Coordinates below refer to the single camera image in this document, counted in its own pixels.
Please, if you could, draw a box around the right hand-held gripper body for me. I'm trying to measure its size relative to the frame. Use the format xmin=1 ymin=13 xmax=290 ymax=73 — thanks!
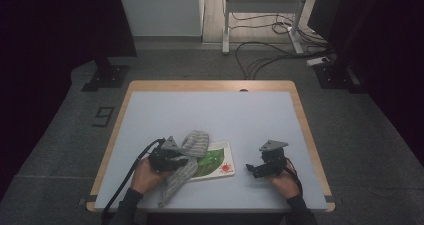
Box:
xmin=258 ymin=139 xmax=290 ymax=179

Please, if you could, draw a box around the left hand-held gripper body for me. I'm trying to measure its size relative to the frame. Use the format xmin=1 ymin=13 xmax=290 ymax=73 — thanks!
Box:
xmin=148 ymin=135 xmax=184 ymax=173

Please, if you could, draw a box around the grey striped knit hat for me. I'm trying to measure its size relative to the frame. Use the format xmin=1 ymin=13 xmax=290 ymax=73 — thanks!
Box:
xmin=157 ymin=129 xmax=210 ymax=208

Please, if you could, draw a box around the caterpillar picture book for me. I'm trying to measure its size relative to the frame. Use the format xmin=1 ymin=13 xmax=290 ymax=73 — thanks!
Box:
xmin=186 ymin=140 xmax=236 ymax=183

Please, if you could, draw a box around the person's right hand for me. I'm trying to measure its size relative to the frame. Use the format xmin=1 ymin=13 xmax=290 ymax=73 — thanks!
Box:
xmin=266 ymin=166 xmax=303 ymax=200

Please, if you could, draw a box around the person's left hand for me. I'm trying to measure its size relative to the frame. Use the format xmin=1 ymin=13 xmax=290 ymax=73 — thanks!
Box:
xmin=130 ymin=156 xmax=172 ymax=196

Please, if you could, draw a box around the light grey table mat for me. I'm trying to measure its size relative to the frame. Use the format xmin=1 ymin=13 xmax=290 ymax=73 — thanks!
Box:
xmin=94 ymin=90 xmax=329 ymax=214

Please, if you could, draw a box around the black stand base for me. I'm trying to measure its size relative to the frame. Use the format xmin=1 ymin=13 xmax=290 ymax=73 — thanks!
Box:
xmin=313 ymin=63 xmax=362 ymax=94
xmin=81 ymin=58 xmax=130 ymax=93

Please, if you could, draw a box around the white power strip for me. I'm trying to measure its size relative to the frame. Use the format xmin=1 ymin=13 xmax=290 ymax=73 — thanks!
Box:
xmin=306 ymin=56 xmax=331 ymax=67

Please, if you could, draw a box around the white cabinet panel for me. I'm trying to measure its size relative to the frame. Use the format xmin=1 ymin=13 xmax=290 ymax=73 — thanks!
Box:
xmin=116 ymin=0 xmax=205 ymax=38

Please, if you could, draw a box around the dark curtain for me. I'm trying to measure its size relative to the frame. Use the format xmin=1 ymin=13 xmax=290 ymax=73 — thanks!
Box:
xmin=333 ymin=0 xmax=424 ymax=168
xmin=0 ymin=0 xmax=138 ymax=199

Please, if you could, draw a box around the black panel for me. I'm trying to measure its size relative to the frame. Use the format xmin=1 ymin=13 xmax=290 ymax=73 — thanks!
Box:
xmin=307 ymin=0 xmax=354 ymax=43

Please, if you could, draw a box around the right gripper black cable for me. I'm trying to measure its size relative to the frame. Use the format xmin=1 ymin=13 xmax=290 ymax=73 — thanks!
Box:
xmin=283 ymin=157 xmax=304 ymax=197

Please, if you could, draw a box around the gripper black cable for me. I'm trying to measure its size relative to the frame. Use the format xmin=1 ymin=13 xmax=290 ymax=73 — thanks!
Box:
xmin=101 ymin=137 xmax=167 ymax=220
xmin=283 ymin=157 xmax=304 ymax=197

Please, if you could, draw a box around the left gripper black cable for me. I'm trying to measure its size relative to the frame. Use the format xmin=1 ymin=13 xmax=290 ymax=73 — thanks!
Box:
xmin=101 ymin=137 xmax=167 ymax=220

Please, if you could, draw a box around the long black floor cable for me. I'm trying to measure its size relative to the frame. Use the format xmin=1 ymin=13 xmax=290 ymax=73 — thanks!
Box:
xmin=234 ymin=41 xmax=334 ymax=80

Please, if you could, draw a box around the bundle of black cables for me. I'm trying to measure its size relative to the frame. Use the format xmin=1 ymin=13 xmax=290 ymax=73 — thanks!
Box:
xmin=229 ymin=13 xmax=328 ymax=47

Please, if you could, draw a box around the white desk frame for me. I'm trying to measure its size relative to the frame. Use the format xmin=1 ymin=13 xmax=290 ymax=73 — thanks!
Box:
xmin=222 ymin=0 xmax=311 ymax=55

